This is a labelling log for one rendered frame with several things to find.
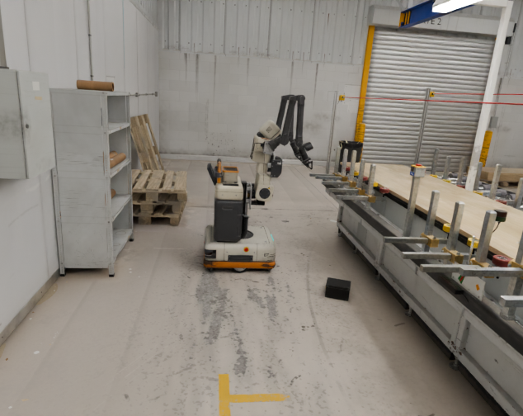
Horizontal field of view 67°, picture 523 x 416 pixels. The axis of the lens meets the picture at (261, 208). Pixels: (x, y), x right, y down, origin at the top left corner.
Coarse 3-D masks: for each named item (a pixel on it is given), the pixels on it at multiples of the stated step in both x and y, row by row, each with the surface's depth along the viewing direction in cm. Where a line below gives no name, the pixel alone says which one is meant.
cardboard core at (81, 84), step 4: (80, 80) 349; (84, 80) 350; (80, 84) 348; (84, 84) 348; (88, 84) 349; (92, 84) 349; (96, 84) 349; (100, 84) 350; (104, 84) 350; (108, 84) 351; (112, 84) 357; (80, 88) 351; (84, 88) 351; (88, 88) 351; (92, 88) 351; (96, 88) 351; (100, 88) 351; (104, 88) 351; (108, 88) 352; (112, 88) 358
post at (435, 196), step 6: (432, 192) 242; (438, 192) 240; (432, 198) 242; (438, 198) 241; (432, 204) 242; (432, 210) 243; (432, 216) 244; (426, 222) 248; (432, 222) 245; (426, 228) 247; (432, 228) 246; (426, 234) 247; (426, 246) 249
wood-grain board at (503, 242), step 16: (368, 176) 394; (384, 176) 400; (400, 176) 406; (400, 192) 330; (448, 192) 342; (464, 192) 347; (448, 208) 289; (464, 208) 292; (480, 208) 295; (496, 208) 298; (512, 208) 302; (464, 224) 252; (480, 224) 255; (496, 224) 257; (512, 224) 259; (496, 240) 224; (512, 240) 226; (512, 256) 202
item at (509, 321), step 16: (336, 192) 424; (352, 208) 373; (368, 208) 345; (384, 224) 310; (432, 272) 235; (448, 272) 226; (464, 304) 205; (480, 304) 193; (496, 320) 182; (512, 320) 179; (512, 336) 172
